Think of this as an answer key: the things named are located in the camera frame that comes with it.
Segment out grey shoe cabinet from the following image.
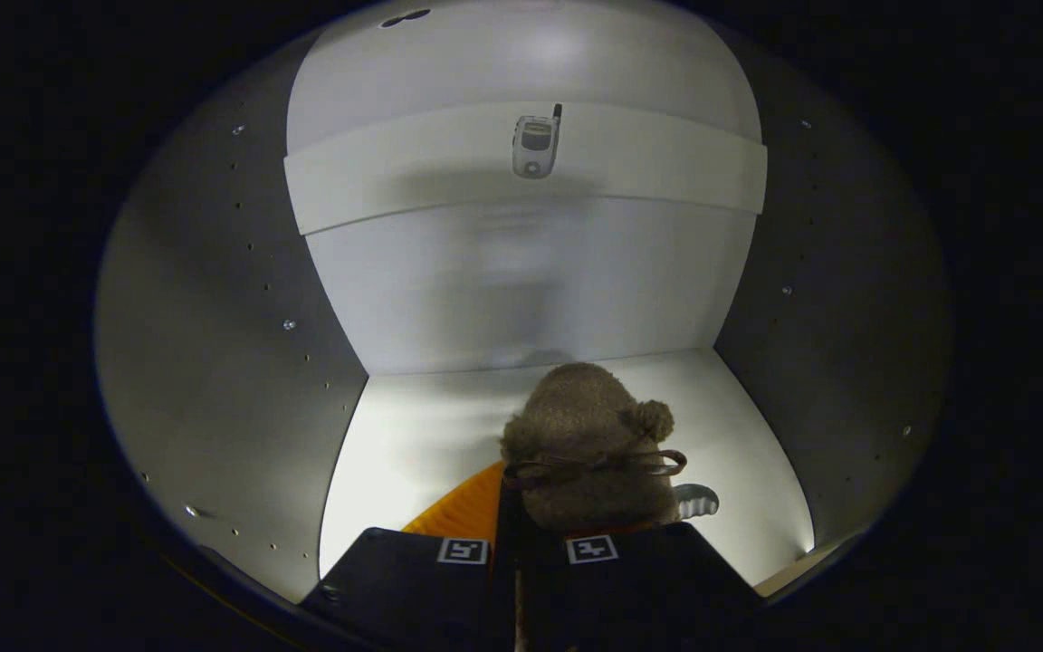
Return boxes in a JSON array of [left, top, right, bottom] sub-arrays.
[[96, 0, 952, 608]]

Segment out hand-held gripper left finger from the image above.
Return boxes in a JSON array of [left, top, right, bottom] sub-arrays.
[[300, 460, 518, 652]]

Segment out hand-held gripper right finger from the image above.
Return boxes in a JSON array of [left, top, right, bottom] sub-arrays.
[[518, 521, 765, 652]]

